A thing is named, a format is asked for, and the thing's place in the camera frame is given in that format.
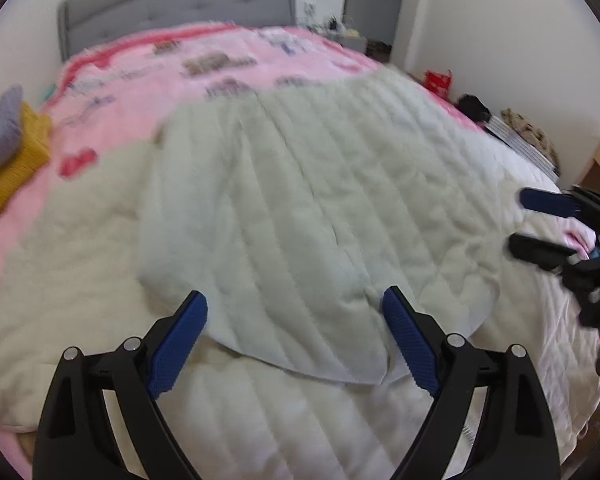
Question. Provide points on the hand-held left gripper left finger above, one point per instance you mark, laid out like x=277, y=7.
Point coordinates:
x=180, y=340

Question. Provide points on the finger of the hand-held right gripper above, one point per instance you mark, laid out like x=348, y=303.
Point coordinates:
x=537, y=251
x=547, y=202

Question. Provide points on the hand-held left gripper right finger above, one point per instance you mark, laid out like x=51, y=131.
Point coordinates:
x=411, y=345

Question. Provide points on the cream quilted jacket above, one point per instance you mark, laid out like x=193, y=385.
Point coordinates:
x=290, y=200

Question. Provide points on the white bed sheet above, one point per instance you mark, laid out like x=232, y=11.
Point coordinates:
x=530, y=175

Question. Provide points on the pink cloth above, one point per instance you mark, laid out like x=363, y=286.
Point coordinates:
x=580, y=237

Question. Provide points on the stack of books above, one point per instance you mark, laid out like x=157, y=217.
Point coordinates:
x=522, y=147

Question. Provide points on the brown patterned cloth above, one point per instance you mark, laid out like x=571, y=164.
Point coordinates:
x=527, y=130

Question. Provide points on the black cloth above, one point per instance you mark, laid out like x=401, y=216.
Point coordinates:
x=473, y=108

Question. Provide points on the red box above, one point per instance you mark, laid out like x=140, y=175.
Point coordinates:
x=438, y=82

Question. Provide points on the yellow knitted cloth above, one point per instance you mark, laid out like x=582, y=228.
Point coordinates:
x=15, y=170

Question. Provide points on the cluttered nightstand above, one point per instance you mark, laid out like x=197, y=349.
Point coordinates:
x=350, y=37

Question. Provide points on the grey door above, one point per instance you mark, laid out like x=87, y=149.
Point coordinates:
x=375, y=0

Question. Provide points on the pink printed blanket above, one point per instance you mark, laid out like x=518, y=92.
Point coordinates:
x=145, y=75

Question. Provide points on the grey cloth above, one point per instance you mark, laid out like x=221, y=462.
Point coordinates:
x=0, y=130

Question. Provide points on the grey upholstered headboard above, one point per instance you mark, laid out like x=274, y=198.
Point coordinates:
x=180, y=5

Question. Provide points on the white wall outlet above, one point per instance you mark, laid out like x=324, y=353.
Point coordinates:
x=310, y=8

